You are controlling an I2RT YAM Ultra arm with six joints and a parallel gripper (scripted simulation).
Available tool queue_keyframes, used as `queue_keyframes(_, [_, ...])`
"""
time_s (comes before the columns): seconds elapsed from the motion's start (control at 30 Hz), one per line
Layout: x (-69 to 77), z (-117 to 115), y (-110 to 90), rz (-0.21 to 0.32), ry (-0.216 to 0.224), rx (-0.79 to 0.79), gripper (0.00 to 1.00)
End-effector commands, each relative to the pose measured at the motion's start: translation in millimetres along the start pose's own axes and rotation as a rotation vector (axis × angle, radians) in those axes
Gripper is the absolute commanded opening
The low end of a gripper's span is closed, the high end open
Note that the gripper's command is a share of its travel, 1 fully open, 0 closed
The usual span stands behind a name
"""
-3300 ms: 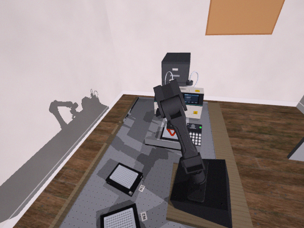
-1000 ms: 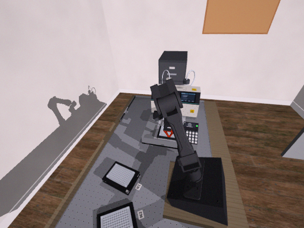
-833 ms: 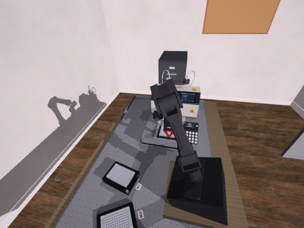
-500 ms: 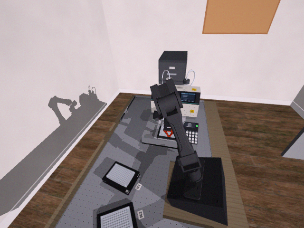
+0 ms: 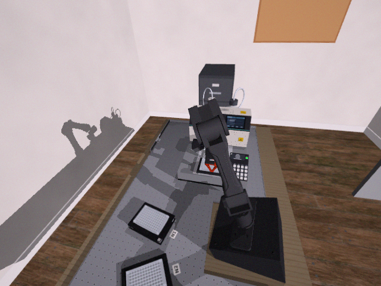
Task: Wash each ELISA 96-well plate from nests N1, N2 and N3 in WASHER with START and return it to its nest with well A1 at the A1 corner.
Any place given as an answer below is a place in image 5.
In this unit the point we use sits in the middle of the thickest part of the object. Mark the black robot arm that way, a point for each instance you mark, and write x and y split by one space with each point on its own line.
211 132

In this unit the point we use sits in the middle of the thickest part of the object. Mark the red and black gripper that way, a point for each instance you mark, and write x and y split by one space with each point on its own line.
209 162

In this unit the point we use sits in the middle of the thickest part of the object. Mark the white well plate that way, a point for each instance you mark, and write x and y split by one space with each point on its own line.
151 219
205 168
151 274

